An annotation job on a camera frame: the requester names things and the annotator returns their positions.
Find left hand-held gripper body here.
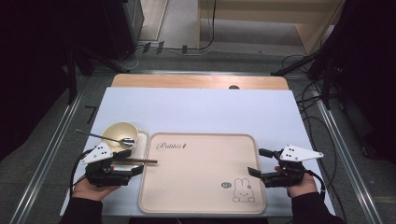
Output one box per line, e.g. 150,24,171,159
79,142,134,188

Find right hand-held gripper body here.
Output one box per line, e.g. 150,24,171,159
261,144,324,189

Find metal spoon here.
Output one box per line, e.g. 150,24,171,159
76,129,136,148

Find pair of brown chopsticks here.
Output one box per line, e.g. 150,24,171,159
116,158,159,164

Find cream bowl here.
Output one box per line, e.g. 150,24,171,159
101,121,139,153

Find beige tray with rabbit print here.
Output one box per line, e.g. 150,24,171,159
137,132,267,215

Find person's right hand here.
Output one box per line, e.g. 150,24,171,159
285,172,318,199

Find person's left hand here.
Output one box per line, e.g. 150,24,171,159
71,177,120,202

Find white table cover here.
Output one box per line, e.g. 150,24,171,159
59,87,336,217

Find black stand leg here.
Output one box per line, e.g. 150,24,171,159
270,53,325,77

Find black tripod stand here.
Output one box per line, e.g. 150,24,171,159
64,41,127,105

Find dark cabinet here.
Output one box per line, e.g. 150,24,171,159
101,0,145,63

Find light wooden cabinet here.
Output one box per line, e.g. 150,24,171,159
198,0,347,56

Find right hand-held gripper cable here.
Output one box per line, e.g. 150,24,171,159
306,170,327,200

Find aluminium rail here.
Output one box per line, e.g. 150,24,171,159
314,90,385,224
8,90,85,224

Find black floor cables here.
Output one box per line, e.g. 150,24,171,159
280,54,348,223

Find white floor cable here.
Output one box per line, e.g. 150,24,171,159
122,45,148,71

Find black hanging cable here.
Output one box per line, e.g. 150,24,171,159
186,0,218,51

